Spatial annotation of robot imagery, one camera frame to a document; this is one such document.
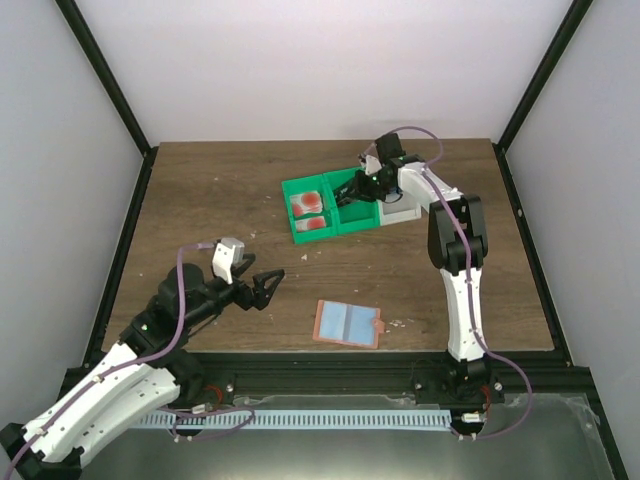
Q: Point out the green plastic bin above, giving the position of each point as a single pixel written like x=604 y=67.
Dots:
x=354 y=217
x=299 y=186

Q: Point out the white plastic bin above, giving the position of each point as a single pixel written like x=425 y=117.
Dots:
x=398 y=208

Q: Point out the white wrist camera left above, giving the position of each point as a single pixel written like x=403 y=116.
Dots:
x=228 y=253

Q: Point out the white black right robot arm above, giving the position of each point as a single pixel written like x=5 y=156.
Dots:
x=457 y=244

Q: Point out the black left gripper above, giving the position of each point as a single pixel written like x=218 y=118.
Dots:
x=245 y=290

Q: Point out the middle green plastic bin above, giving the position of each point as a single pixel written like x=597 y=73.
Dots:
x=354 y=217

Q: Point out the black front frame rail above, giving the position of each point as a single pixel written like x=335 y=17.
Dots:
x=423 y=375

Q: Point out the pink leather card holder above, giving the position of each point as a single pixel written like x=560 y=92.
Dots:
x=348 y=324

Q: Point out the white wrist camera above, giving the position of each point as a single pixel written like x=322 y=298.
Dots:
x=370 y=164
x=228 y=253

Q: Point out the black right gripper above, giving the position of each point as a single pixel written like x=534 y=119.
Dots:
x=360 y=185

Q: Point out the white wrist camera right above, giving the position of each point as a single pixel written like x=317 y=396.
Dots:
x=370 y=164

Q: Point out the red and white card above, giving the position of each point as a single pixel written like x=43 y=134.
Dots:
x=296 y=209

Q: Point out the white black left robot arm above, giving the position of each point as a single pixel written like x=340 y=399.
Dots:
x=148 y=368

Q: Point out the right black frame post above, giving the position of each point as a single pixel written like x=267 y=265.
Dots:
x=559 y=43

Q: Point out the left green plastic bin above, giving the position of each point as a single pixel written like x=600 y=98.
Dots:
x=299 y=186

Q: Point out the black frame post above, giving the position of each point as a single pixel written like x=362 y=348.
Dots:
x=559 y=43
x=78 y=25

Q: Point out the red circle card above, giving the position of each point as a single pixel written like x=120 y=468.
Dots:
x=311 y=201
x=305 y=225

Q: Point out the light blue cable duct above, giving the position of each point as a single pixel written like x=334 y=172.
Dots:
x=409 y=420

